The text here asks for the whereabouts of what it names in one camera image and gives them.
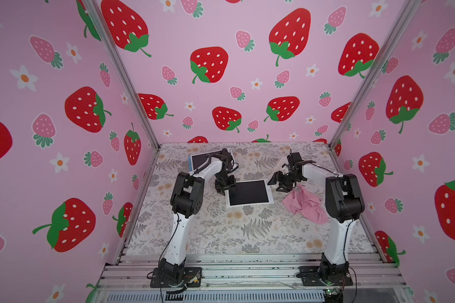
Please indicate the white drawing tablet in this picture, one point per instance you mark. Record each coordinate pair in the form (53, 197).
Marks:
(249, 193)

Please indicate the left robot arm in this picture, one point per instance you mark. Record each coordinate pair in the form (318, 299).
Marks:
(186, 201)

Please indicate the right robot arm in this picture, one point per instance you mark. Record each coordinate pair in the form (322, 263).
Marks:
(343, 200)

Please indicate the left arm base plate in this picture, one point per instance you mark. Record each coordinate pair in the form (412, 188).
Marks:
(178, 277)

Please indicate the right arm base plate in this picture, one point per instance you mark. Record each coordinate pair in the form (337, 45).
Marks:
(321, 276)

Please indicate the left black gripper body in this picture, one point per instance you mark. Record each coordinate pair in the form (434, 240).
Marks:
(225, 182)

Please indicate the pink fluffy cloth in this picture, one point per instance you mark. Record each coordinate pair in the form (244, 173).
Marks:
(303, 202)

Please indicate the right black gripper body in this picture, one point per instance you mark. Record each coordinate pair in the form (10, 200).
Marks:
(283, 179)

